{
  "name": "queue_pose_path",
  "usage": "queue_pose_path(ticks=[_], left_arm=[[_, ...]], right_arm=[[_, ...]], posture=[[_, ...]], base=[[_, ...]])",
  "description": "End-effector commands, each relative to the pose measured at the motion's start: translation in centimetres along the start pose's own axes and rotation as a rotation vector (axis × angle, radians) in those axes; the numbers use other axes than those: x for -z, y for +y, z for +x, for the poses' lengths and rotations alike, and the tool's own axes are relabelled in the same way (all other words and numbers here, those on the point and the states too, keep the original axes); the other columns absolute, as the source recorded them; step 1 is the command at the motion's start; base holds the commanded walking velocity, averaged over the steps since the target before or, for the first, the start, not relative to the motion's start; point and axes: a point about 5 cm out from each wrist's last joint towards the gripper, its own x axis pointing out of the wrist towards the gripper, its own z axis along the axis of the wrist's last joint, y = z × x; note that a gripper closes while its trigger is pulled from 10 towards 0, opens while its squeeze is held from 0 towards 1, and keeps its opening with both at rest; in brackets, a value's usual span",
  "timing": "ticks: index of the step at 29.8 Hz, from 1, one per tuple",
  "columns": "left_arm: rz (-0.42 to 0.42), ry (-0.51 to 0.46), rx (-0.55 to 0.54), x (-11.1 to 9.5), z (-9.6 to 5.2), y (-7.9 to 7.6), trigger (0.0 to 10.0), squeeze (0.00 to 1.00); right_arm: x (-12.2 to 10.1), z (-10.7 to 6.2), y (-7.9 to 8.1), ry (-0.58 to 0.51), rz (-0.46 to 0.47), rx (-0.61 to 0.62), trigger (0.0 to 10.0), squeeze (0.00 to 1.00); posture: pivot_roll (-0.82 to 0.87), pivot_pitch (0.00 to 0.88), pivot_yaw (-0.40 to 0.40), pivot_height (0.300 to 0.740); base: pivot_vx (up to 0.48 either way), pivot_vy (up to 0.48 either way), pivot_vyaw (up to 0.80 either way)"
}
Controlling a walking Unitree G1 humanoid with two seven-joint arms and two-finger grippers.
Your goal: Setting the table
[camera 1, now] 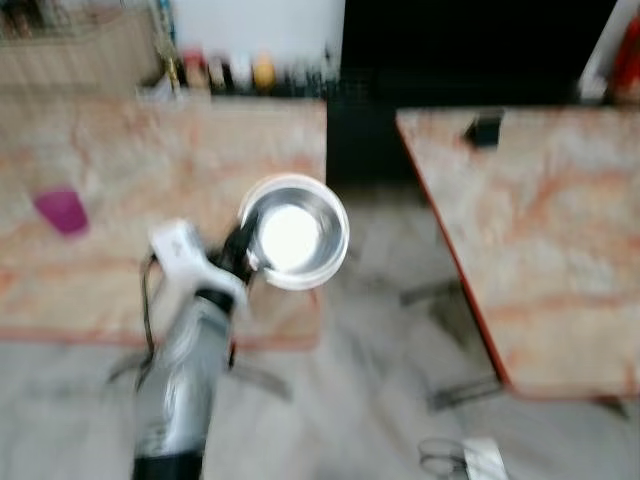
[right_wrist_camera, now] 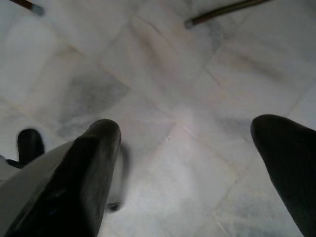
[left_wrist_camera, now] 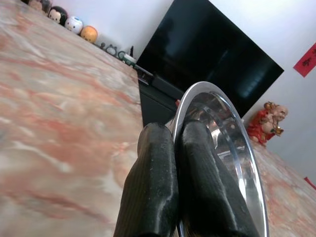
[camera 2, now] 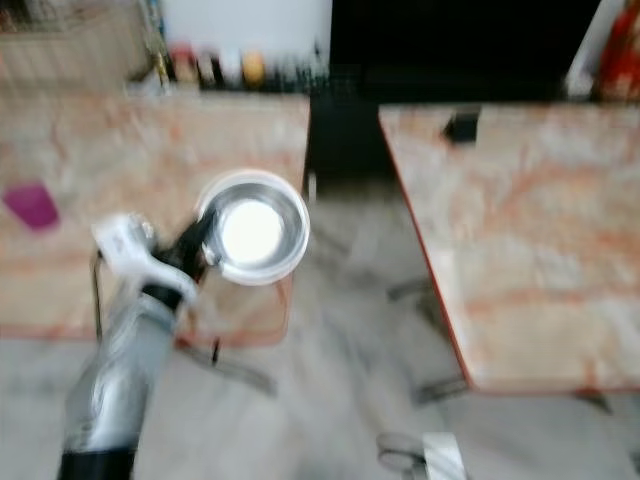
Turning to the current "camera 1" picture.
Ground marble table with red edge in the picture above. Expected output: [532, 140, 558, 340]
[395, 106, 640, 413]

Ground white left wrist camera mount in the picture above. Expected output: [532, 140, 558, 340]
[148, 219, 249, 313]

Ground round steel bowl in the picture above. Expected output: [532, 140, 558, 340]
[238, 174, 352, 292]

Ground yellow bottle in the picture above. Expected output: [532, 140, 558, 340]
[251, 54, 277, 93]

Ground red cylinder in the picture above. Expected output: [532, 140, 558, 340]
[612, 18, 640, 104]

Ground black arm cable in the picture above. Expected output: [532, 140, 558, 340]
[139, 253, 164, 363]

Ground purple plastic cup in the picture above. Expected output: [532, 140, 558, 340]
[32, 187, 91, 238]

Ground marble table with bowl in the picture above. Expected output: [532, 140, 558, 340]
[0, 94, 329, 403]

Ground small black box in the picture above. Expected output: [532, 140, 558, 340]
[463, 112, 505, 150]

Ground brown wicker basket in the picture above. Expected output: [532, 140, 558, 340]
[0, 8, 164, 98]

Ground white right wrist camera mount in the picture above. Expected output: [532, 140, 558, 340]
[461, 436, 513, 480]

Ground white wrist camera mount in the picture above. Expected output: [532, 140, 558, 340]
[461, 436, 513, 480]
[148, 219, 249, 313]

